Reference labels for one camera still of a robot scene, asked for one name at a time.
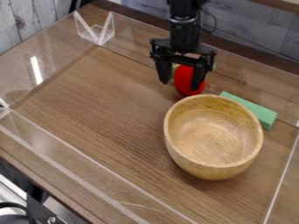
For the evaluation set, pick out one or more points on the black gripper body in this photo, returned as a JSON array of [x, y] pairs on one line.
[[166, 55]]

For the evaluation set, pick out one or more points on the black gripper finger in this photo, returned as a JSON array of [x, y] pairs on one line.
[[163, 68], [199, 74]]

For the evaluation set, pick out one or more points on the red felt strawberry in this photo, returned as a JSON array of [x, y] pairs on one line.
[[182, 76]]

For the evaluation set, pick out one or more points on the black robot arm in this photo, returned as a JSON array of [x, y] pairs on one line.
[[183, 48]]

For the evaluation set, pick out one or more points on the wooden bowl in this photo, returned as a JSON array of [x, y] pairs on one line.
[[212, 136]]

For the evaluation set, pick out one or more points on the green foam block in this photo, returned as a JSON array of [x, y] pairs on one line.
[[265, 114]]

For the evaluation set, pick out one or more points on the black stand at corner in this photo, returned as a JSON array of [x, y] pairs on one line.
[[26, 210]]

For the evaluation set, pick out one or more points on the clear acrylic tray wall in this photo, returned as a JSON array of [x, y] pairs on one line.
[[82, 130]]

